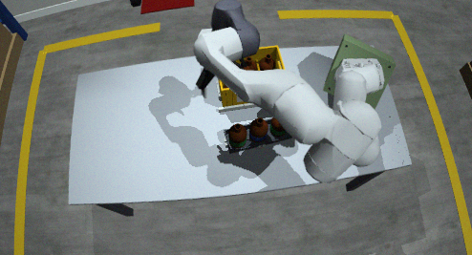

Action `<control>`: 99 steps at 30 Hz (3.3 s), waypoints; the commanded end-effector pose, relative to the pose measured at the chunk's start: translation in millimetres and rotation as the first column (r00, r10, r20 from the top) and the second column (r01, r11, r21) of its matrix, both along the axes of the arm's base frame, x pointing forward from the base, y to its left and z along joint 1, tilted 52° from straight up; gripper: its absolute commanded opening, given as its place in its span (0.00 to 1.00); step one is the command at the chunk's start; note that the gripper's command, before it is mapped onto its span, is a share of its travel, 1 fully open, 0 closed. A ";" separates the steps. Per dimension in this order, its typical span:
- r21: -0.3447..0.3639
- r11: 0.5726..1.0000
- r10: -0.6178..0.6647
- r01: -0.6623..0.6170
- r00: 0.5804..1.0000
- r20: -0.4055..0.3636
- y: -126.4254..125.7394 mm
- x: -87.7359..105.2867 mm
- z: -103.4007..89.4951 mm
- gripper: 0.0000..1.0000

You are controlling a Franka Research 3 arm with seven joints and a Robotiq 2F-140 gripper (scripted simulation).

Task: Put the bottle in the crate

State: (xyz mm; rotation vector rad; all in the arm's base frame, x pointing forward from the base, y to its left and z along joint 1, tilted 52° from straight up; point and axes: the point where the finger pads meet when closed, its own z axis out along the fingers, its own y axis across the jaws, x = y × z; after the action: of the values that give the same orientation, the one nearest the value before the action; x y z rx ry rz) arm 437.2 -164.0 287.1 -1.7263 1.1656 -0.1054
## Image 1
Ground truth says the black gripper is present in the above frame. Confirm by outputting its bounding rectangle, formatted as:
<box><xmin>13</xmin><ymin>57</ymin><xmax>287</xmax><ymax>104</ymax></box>
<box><xmin>196</xmin><ymin>58</ymin><xmax>247</xmax><ymax>99</ymax></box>

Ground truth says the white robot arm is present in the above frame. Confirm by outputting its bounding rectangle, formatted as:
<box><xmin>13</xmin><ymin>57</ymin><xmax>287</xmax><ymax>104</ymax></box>
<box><xmin>193</xmin><ymin>0</ymin><xmax>384</xmax><ymax>183</ymax></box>

